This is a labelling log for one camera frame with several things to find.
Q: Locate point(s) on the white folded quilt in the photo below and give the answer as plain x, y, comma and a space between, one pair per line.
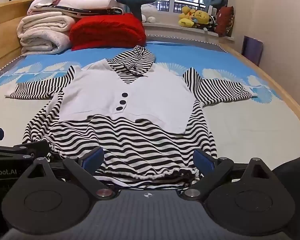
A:
90, 5

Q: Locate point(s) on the white thick folded blanket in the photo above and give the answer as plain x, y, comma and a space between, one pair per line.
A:
43, 33

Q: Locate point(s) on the yellow bear plush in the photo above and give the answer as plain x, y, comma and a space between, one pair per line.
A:
201, 18

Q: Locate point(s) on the black white plush toy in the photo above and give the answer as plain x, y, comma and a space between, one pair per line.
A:
212, 22

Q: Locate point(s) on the red pillow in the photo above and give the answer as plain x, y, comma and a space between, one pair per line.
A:
107, 31

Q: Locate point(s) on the white windowsill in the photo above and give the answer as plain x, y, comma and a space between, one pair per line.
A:
170, 28

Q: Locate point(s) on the black white striped hooded top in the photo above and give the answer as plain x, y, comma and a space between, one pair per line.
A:
130, 95

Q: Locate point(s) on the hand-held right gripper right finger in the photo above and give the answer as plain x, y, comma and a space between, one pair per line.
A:
203, 160

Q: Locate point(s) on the blue floral bed mat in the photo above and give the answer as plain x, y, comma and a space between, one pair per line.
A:
240, 135

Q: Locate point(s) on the yellow duck plush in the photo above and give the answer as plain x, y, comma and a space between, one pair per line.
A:
186, 17

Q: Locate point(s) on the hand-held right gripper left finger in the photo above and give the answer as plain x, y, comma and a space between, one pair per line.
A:
93, 158

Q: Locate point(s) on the dark red bag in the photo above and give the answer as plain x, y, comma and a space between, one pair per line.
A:
225, 21

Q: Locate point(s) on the purple board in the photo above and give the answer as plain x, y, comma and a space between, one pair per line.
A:
252, 50

